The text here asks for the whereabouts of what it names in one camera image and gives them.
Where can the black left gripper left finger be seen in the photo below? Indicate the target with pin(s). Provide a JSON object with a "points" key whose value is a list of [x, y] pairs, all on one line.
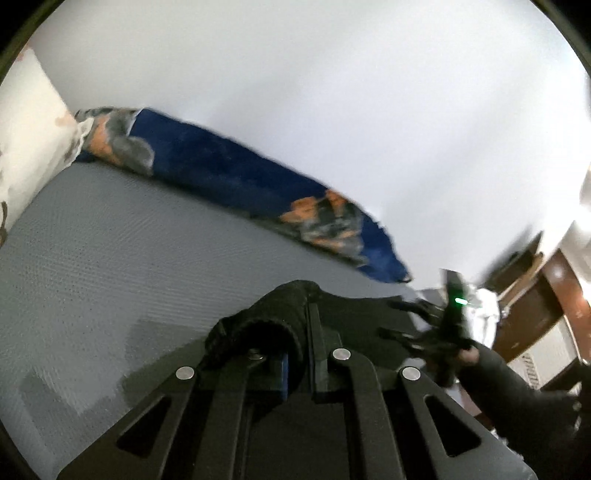
{"points": [[194, 424]]}

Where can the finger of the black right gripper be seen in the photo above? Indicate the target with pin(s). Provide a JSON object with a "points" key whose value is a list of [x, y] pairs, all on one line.
{"points": [[426, 310], [422, 345]]}

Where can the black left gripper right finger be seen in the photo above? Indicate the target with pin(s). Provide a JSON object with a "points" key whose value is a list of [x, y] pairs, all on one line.
{"points": [[406, 426]]}

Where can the black pants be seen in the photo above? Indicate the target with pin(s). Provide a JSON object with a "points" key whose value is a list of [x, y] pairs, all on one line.
{"points": [[281, 321]]}

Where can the dark sleeved right forearm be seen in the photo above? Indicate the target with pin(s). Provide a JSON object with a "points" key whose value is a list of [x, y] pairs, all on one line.
{"points": [[537, 424]]}

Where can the right hand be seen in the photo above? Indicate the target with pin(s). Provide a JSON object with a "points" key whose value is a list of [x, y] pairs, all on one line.
{"points": [[468, 357]]}

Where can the white patterned cloth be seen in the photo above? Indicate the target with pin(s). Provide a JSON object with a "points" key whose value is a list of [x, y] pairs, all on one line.
{"points": [[482, 314]]}

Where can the brown wooden cabinet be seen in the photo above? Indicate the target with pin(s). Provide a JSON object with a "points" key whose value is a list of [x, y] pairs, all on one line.
{"points": [[555, 293]]}

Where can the white wicker drawer basket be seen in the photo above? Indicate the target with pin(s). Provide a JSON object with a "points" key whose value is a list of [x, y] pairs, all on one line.
{"points": [[548, 357]]}

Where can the grey mesh mattress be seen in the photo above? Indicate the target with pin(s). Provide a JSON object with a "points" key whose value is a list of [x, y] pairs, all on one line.
{"points": [[110, 282]]}

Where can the blue floral blanket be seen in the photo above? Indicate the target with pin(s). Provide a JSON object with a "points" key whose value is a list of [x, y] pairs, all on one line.
{"points": [[231, 175]]}

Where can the white floral pillow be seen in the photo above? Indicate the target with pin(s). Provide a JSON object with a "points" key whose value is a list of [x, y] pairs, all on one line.
{"points": [[39, 136]]}

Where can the dark picture frame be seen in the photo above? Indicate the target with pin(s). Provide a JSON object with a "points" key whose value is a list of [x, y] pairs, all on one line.
{"points": [[510, 270]]}

